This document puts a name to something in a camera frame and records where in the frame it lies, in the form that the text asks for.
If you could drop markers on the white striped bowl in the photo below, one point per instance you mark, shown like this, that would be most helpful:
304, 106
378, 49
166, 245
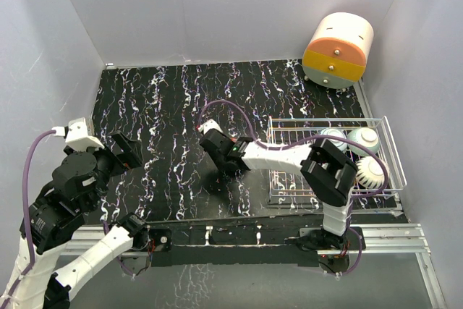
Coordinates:
369, 173

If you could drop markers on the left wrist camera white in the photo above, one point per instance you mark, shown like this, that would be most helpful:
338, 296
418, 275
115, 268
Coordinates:
81, 136

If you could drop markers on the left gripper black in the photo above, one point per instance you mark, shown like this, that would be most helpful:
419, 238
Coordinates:
130, 156

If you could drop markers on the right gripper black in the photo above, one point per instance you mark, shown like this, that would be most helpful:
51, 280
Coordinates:
220, 166

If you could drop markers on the black front mounting bar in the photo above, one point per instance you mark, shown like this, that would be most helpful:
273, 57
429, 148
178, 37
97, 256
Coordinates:
248, 245

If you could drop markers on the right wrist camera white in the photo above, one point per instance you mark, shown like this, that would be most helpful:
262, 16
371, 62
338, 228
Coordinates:
210, 126

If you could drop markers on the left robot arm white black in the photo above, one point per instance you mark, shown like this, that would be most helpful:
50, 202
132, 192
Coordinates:
58, 212

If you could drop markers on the round drawer cabinet pastel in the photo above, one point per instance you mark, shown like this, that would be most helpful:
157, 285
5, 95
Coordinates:
337, 54

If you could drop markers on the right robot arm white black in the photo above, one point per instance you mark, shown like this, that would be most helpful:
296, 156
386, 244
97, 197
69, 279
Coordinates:
327, 170

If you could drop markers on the white wire dish rack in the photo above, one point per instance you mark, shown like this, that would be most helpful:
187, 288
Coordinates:
292, 130

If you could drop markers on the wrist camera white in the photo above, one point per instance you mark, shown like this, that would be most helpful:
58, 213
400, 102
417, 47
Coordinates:
210, 126
81, 136

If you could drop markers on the light green bowl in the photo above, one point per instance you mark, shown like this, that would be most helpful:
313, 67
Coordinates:
366, 137

